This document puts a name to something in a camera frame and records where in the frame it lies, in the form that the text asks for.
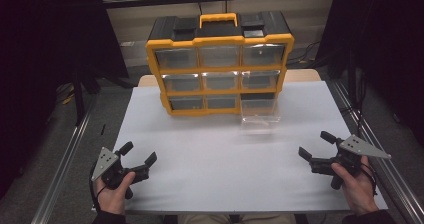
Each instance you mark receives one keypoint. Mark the aluminium floor rail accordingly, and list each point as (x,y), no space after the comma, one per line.
(383,144)
(63,164)

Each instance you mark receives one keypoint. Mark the yellow black drawer organizer cabinet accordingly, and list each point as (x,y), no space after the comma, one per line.
(218,34)

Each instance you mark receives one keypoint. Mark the black metal stand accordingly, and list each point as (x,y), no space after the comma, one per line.
(79,97)

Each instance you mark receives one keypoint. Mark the black curtain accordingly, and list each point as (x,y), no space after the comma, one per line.
(36,50)
(383,44)

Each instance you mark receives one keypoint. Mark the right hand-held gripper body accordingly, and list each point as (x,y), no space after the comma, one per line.
(350,150)

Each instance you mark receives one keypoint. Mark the grid of clear drawers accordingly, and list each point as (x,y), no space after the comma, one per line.
(181,82)

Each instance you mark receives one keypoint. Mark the person's right hand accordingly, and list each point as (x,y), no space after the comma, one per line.
(356,187)

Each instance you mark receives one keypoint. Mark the clear plastic pulled drawer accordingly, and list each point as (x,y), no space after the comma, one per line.
(260,117)

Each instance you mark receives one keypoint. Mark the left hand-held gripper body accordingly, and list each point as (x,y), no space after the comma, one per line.
(111,170)

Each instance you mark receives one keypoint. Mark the person's left hand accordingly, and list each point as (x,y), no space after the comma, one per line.
(113,197)

